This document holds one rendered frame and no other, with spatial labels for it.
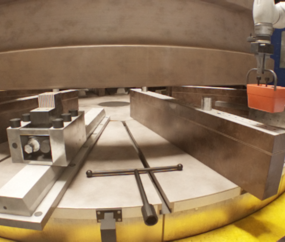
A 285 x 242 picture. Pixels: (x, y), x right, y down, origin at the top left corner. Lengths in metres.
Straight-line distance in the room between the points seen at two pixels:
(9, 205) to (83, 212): 0.36
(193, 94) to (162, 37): 1.97
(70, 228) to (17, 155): 0.51
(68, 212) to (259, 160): 1.03
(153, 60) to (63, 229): 1.16
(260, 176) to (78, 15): 1.52
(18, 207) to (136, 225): 0.61
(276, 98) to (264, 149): 0.27
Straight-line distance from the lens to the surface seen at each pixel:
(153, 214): 1.04
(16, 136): 1.35
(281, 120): 2.35
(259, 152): 1.26
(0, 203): 1.15
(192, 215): 1.37
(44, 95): 1.43
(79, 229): 1.31
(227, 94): 3.45
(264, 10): 1.20
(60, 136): 1.22
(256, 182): 1.32
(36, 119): 1.35
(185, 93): 3.52
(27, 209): 1.09
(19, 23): 1.87
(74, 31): 1.64
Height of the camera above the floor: 0.99
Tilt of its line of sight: 14 degrees down
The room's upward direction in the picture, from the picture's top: straight up
